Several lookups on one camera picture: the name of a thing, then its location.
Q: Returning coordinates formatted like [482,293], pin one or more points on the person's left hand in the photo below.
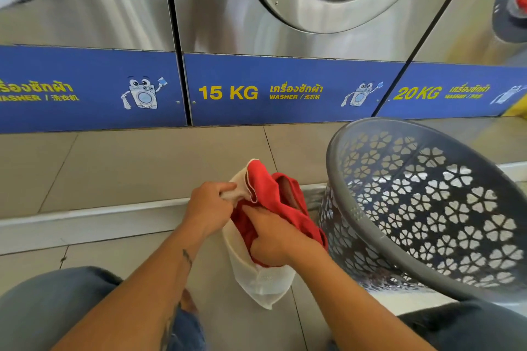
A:
[206,209]

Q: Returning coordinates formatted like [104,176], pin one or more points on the person's right hand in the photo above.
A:
[280,239]

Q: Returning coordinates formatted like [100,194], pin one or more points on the person's left fingers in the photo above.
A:
[224,189]

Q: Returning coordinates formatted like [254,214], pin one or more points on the person's right thumb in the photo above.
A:
[253,217]

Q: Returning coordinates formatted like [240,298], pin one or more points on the red garment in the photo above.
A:
[267,190]

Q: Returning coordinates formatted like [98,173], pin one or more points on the white mesh laundry bag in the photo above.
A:
[257,280]

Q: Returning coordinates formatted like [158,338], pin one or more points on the person's right forearm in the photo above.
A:
[354,305]

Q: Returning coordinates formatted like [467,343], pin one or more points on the person's left forearm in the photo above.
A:
[144,297]

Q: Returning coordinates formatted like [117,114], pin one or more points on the blue washer label panel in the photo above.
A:
[436,110]
[247,112]
[82,112]

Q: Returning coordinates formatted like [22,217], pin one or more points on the grey perforated laundry basket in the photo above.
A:
[411,215]

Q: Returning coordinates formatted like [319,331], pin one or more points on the stainless steel washing machine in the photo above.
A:
[107,1]
[461,30]
[230,17]

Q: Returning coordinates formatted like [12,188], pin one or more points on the person's left leg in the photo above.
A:
[41,309]

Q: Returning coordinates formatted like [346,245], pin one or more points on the person's leg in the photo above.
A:
[41,309]
[473,330]

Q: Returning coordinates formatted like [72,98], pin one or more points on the person's right leg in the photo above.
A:
[473,330]

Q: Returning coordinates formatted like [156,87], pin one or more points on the red laundry inside washer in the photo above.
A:
[519,3]

